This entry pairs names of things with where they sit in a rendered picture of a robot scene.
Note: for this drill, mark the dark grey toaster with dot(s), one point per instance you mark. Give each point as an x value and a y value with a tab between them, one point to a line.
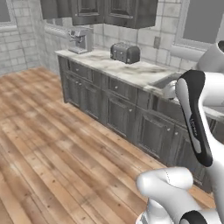
125	52

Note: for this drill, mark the grey panel under sink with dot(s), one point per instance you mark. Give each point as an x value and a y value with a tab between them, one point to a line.
167	108

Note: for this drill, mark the silver coffee machine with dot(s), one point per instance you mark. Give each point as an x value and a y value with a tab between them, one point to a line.
80	39

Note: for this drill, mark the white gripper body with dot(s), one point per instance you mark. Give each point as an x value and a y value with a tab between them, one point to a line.
169	90

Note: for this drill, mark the grey framed window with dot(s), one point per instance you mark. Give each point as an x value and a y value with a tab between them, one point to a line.
4	11
201	20

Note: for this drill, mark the grey sink basin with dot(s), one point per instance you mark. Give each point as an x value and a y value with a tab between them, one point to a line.
166	80

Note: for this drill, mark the grey base cabinet door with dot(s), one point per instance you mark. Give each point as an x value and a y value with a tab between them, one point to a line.
120	115
73	90
92	100
186	154
154	134

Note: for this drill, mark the grey drawer front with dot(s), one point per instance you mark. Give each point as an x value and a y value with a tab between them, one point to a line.
122	89
81	71

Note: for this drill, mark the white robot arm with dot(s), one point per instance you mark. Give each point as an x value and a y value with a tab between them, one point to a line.
175	189

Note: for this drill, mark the grey wall socket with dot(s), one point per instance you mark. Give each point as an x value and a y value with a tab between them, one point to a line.
157	42

